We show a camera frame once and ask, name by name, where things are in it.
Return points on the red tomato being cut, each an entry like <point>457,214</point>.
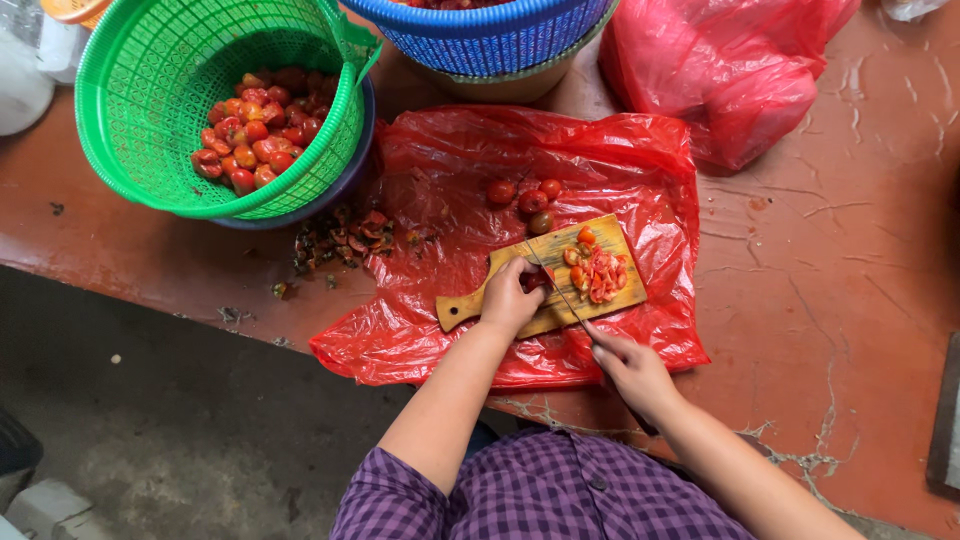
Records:
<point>537,279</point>

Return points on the crumpled red plastic bag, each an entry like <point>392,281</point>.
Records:
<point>720,67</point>

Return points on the white plastic container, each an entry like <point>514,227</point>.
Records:
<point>61,49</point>

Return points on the pile of tomato stem scraps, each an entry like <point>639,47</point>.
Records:
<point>349,236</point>

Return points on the purple checked shirt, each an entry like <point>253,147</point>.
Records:
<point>540,495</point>

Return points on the thin-bladed kitchen knife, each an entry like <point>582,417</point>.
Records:
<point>555,283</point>

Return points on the person's right hand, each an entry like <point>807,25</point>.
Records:
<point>637,375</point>

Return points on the dark wooden plank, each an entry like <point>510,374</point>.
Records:
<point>946,420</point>

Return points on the tomatoes in blue basket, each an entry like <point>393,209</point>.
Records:
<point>450,4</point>

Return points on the dark blue plastic basin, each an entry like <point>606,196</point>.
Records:
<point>352,169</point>

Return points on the flat red plastic bag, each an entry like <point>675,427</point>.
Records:
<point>442,187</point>

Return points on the person's left fingers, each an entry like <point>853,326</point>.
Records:
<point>527,268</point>

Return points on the pile of chopped tomato pieces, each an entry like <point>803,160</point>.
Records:
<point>598,270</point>

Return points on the orange plastic basket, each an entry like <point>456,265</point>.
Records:
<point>75,9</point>

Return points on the green plastic mesh basket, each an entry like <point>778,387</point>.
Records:
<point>150,75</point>

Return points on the grey concrete block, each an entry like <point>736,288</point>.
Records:
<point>52,514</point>

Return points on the blue plastic mesh basket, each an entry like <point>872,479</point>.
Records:
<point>487,37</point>

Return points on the person's left hand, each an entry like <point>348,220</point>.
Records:
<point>504,296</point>

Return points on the greenish-brown whole tomato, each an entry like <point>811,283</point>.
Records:
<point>541,223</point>

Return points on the clear plastic bag corner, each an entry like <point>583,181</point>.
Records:
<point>911,7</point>

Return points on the dark object on floor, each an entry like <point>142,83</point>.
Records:
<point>16,446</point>

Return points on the heap of halved tomatoes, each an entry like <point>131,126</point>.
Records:
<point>259,131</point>

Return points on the white translucent plastic bag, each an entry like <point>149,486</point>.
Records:
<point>19,82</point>

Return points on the small whole red tomato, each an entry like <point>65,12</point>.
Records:
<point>550,188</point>

